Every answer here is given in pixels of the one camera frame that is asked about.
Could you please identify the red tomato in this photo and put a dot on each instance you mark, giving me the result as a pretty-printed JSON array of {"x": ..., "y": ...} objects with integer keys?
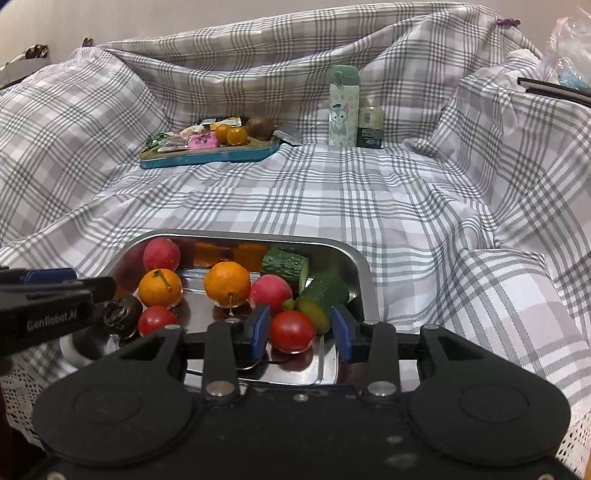
[
  {"x": 156, "y": 321},
  {"x": 292, "y": 331}
]

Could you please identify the pile of wrapped snacks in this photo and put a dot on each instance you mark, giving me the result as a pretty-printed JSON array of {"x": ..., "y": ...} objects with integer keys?
[{"x": 203, "y": 141}]

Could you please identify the white lace cloth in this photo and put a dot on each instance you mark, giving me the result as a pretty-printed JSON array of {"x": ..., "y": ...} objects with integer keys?
[{"x": 23, "y": 387}]

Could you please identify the silver foil packet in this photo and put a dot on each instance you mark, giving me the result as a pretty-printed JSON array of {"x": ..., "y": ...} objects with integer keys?
[{"x": 288, "y": 134}]

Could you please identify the green cucumber piece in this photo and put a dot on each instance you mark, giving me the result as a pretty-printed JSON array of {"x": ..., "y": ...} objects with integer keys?
[
  {"x": 323, "y": 295},
  {"x": 284, "y": 267}
]

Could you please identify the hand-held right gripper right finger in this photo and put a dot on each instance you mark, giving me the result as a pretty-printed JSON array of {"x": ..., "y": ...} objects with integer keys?
[{"x": 344, "y": 332}]

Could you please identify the grey plaid cloth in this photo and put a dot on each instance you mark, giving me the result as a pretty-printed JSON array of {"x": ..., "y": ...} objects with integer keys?
[{"x": 415, "y": 207}]

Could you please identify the dark drink can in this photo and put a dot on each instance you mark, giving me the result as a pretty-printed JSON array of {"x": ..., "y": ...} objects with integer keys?
[{"x": 370, "y": 129}]

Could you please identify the black flat strip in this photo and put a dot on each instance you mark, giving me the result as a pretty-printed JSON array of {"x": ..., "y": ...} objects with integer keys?
[{"x": 554, "y": 88}]

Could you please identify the white cardboard box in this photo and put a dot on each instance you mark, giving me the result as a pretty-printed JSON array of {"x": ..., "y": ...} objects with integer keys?
[{"x": 37, "y": 50}]

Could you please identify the brown round fruit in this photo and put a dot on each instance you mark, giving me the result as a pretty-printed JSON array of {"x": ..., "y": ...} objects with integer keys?
[{"x": 259, "y": 128}]

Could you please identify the clear plastic bag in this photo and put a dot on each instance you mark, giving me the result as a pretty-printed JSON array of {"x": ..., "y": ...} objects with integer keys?
[{"x": 568, "y": 50}]

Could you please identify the mint cartoon thermos bottle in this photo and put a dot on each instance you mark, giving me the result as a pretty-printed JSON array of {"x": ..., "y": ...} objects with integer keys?
[{"x": 344, "y": 115}]

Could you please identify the stainless steel tray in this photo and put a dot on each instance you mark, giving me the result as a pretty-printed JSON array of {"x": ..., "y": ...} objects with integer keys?
[{"x": 344, "y": 261}]

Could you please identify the purple clip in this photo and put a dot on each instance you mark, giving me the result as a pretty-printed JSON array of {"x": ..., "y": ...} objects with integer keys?
[{"x": 507, "y": 22}]

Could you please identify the red radish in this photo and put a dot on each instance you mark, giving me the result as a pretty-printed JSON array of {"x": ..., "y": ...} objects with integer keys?
[
  {"x": 270, "y": 293},
  {"x": 161, "y": 254}
]

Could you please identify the small orange mandarin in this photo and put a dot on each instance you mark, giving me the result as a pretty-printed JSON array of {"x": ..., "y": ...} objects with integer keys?
[{"x": 159, "y": 288}]

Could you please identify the tiny orange mandarin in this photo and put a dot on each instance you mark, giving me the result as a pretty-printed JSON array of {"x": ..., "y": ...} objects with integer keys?
[
  {"x": 221, "y": 134},
  {"x": 237, "y": 136}
]

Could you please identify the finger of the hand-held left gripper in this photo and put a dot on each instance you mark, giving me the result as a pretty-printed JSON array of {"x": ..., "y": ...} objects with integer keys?
[
  {"x": 101, "y": 288},
  {"x": 51, "y": 275}
]

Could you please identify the large orange mandarin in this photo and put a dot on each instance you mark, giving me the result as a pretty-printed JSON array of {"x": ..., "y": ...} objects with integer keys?
[{"x": 227, "y": 284}]

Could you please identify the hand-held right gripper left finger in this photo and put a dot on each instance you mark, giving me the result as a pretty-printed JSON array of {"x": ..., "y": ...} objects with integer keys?
[{"x": 258, "y": 330}]

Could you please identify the blue tin tray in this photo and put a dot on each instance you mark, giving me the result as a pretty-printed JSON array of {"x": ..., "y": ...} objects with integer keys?
[{"x": 207, "y": 158}]

